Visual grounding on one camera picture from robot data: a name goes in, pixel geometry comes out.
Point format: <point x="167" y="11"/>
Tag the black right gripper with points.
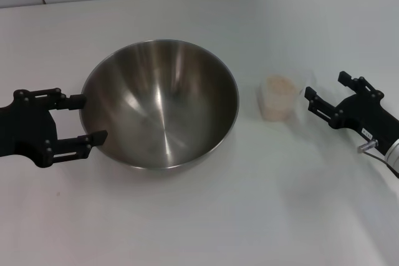
<point x="368" y="119"/>

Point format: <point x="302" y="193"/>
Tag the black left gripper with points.
<point x="25" y="129"/>

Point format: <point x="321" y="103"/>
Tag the clear plastic measuring cup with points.
<point x="304" y="82"/>

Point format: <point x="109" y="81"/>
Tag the white uncooked rice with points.
<point x="279" y="97"/>

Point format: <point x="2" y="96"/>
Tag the stainless steel mixing bowl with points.
<point x="156" y="107"/>

